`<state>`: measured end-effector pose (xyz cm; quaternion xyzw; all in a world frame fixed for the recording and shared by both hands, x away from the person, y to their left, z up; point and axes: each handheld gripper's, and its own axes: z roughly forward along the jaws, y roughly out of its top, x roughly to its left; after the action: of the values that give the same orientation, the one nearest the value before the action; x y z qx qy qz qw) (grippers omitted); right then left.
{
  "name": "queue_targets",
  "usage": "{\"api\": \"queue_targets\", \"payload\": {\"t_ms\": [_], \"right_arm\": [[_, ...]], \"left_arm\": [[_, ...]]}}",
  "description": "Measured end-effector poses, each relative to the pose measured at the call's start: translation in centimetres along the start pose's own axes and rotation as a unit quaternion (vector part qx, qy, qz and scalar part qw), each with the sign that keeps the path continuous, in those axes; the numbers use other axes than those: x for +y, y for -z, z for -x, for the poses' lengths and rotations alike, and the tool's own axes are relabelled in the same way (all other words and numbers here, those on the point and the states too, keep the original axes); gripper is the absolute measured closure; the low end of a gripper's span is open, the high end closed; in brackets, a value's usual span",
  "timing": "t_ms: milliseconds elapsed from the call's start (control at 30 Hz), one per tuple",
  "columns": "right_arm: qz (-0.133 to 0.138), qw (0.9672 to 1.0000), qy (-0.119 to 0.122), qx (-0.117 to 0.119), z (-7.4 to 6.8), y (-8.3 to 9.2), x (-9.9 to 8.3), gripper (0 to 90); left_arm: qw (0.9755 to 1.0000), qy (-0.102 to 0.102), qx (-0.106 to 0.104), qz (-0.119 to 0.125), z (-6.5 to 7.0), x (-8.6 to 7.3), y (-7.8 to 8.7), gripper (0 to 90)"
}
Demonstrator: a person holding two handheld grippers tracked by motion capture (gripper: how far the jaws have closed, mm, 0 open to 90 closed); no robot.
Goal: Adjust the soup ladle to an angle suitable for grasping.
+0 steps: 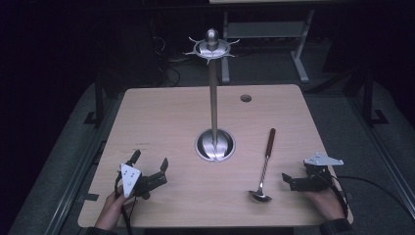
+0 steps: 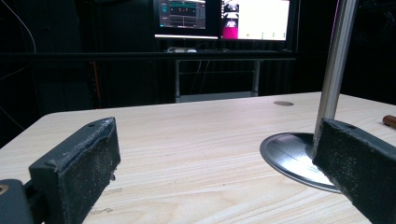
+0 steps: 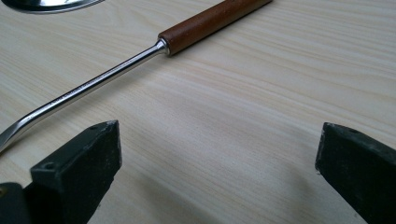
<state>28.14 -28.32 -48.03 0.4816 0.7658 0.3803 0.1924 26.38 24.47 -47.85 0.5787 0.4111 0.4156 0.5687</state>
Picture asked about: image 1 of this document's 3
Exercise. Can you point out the grey metal rail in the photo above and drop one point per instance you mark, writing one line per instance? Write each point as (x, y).
(81, 169)
(388, 166)

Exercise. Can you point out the silver metal utensil rack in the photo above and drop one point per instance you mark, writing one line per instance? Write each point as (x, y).
(213, 107)

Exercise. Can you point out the grey metal frame table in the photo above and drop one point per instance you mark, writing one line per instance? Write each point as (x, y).
(267, 30)

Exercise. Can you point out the black metal stand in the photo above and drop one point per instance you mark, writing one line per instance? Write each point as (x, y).
(99, 101)
(368, 98)

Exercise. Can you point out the person's left hand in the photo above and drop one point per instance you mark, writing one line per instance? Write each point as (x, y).
(112, 210)

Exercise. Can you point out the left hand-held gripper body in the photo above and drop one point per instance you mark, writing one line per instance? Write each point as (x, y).
(130, 178)

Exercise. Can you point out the person's right hand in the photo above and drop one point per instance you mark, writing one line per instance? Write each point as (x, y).
(326, 204)

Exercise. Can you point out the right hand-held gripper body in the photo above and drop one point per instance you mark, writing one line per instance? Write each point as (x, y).
(313, 182)

